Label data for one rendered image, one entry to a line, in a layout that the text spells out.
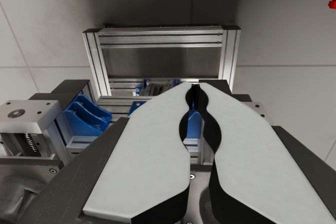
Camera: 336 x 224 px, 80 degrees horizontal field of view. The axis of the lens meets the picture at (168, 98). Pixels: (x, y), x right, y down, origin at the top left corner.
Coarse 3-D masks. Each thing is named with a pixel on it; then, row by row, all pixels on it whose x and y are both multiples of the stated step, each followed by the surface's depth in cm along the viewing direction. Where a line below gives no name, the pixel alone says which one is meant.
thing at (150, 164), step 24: (168, 96) 10; (192, 96) 11; (144, 120) 8; (168, 120) 8; (120, 144) 7; (144, 144) 7; (168, 144) 7; (120, 168) 6; (144, 168) 6; (168, 168) 6; (96, 192) 5; (120, 192) 5; (144, 192) 5; (168, 192) 5; (96, 216) 5; (120, 216) 5; (144, 216) 5; (168, 216) 6
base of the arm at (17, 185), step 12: (0, 180) 47; (12, 180) 45; (24, 180) 46; (36, 180) 47; (0, 192) 44; (12, 192) 44; (24, 192) 44; (36, 192) 45; (0, 204) 42; (12, 204) 42; (24, 204) 44; (0, 216) 41; (12, 216) 41
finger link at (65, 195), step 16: (112, 128) 8; (96, 144) 7; (112, 144) 7; (80, 160) 6; (96, 160) 6; (64, 176) 6; (80, 176) 6; (96, 176) 6; (48, 192) 5; (64, 192) 5; (80, 192) 5; (32, 208) 5; (48, 208) 5; (64, 208) 5; (80, 208) 5
